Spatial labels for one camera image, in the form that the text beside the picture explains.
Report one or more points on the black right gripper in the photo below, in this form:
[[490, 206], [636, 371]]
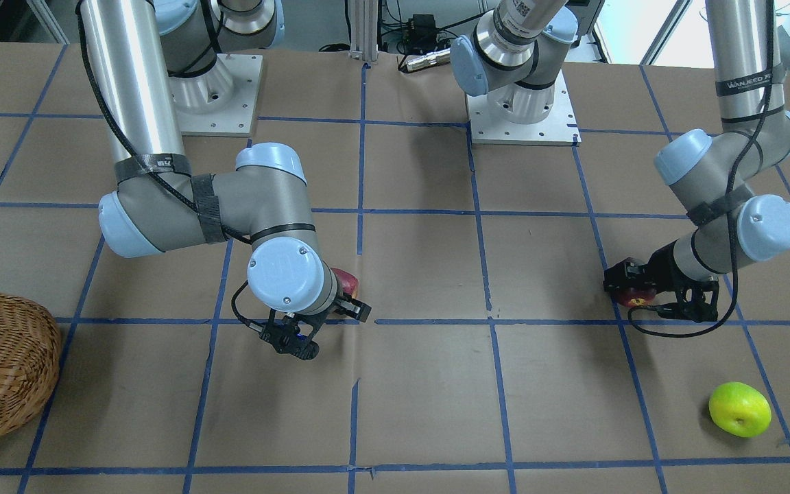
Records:
[[354, 309]]

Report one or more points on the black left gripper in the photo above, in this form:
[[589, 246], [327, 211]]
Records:
[[660, 267]]

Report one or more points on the red yellow streaked apple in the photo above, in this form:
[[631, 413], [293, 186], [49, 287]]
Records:
[[348, 283]]

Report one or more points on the dark red apple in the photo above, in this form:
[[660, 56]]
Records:
[[634, 297]]

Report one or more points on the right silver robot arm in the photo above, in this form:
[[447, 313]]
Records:
[[163, 72]]

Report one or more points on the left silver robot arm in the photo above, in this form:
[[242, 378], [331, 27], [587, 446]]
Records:
[[517, 49]]

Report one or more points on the green apple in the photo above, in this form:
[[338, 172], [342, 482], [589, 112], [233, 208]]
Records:
[[739, 409]]

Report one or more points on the silver cylinder tool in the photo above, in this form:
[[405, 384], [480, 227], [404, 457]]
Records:
[[425, 61]]

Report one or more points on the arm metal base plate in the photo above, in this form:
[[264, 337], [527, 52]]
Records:
[[223, 101], [514, 115]]

